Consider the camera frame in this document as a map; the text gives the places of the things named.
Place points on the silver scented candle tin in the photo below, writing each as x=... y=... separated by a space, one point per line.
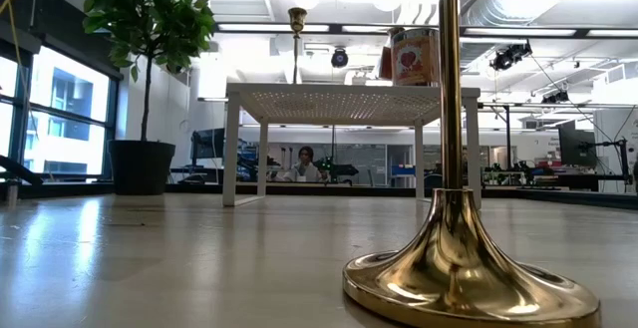
x=414 y=59

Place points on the gold candlestick holder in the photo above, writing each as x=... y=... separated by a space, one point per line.
x=297 y=19
x=451 y=268

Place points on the black background robot arm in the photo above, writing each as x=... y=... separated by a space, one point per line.
x=344 y=170

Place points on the person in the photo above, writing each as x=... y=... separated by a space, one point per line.
x=305 y=171

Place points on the white perforated metal table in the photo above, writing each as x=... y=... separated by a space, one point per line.
x=349 y=103

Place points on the blue storage bin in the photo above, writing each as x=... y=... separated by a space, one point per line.
x=404 y=170

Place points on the black computer monitor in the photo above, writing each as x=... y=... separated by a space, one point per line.
x=209 y=143
x=575 y=146

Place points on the black plant pot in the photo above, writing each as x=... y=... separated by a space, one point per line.
x=139 y=168

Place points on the black vertical pole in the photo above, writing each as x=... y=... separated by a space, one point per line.
x=508 y=138

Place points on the green leafy tree plant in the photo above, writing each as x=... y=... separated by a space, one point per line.
x=149 y=14

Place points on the black ceiling device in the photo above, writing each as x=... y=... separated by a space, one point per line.
x=555 y=98

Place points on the black slanted bar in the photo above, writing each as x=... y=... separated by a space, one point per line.
x=20 y=171

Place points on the black round ceiling camera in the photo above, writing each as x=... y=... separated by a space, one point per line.
x=340 y=59

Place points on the black ceiling light rail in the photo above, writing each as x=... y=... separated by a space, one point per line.
x=336 y=29

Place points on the black ceiling camera rig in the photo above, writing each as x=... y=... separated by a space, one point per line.
x=506 y=59

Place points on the black window frame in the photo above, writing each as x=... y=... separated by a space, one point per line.
x=112 y=118

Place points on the grey metal post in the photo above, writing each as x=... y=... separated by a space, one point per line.
x=12 y=193

